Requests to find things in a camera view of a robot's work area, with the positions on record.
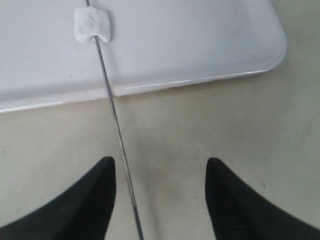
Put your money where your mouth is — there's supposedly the white rectangular plastic tray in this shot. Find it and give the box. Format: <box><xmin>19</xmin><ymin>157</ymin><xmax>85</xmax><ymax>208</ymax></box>
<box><xmin>0</xmin><ymin>0</ymin><xmax>287</xmax><ymax>113</ymax></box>

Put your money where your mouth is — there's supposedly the thin metal skewer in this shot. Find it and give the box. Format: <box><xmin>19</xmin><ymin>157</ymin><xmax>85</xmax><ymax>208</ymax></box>
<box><xmin>85</xmin><ymin>0</ymin><xmax>145</xmax><ymax>240</ymax></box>

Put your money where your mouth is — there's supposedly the white foam piece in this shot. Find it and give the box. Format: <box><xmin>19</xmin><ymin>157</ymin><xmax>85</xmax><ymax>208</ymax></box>
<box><xmin>73</xmin><ymin>6</ymin><xmax>111</xmax><ymax>43</ymax></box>

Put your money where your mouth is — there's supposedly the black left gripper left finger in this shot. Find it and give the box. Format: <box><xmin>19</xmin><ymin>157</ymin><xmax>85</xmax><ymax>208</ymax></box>
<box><xmin>0</xmin><ymin>156</ymin><xmax>116</xmax><ymax>240</ymax></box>

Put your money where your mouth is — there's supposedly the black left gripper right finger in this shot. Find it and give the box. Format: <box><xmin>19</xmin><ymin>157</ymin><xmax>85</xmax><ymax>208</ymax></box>
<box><xmin>205</xmin><ymin>157</ymin><xmax>320</xmax><ymax>240</ymax></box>

